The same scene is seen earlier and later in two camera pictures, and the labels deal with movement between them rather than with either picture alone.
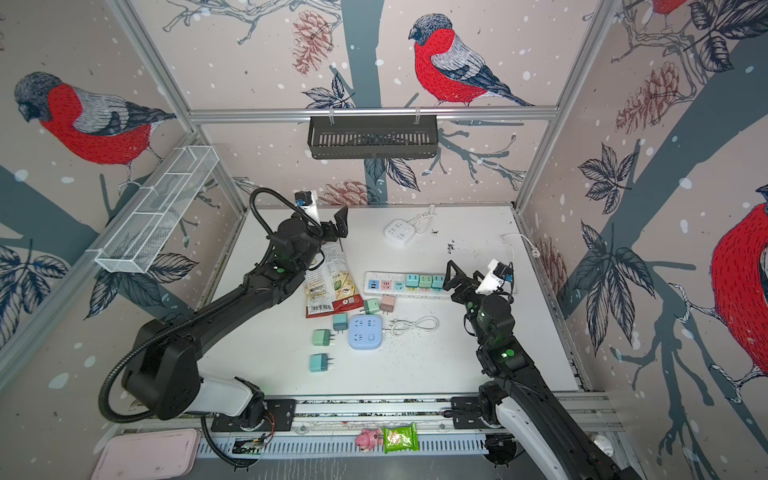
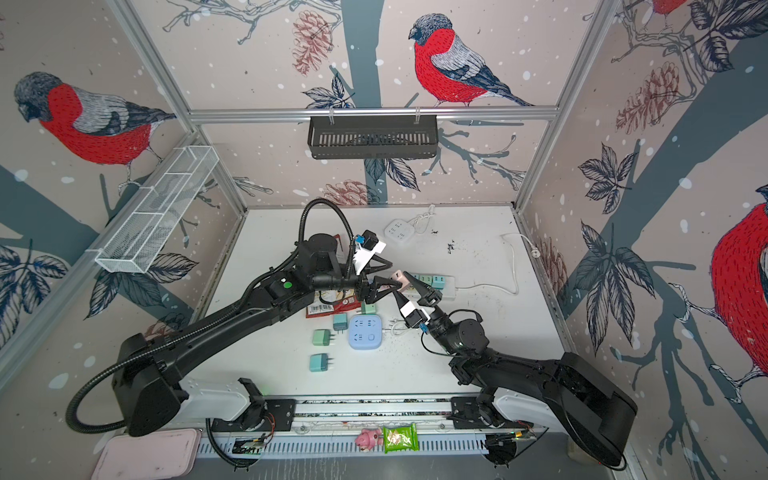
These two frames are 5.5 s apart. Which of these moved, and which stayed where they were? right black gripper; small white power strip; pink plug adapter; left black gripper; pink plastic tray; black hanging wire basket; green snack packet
Moved: left black gripper; pink plug adapter; right black gripper
Stayed: green snack packet; pink plastic tray; black hanging wire basket; small white power strip
